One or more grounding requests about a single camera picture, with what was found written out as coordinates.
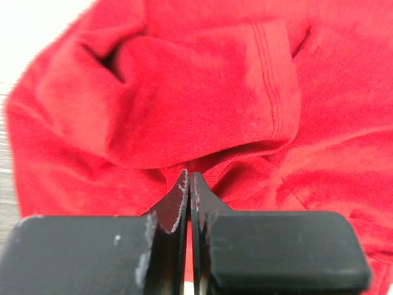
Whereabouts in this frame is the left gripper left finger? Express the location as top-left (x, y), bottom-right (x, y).
top-left (1, 170), bottom-right (189, 294)

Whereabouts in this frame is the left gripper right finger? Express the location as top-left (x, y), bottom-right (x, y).
top-left (190, 173), bottom-right (372, 294)

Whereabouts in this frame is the red t shirt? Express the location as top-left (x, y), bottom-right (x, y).
top-left (5, 0), bottom-right (393, 268)

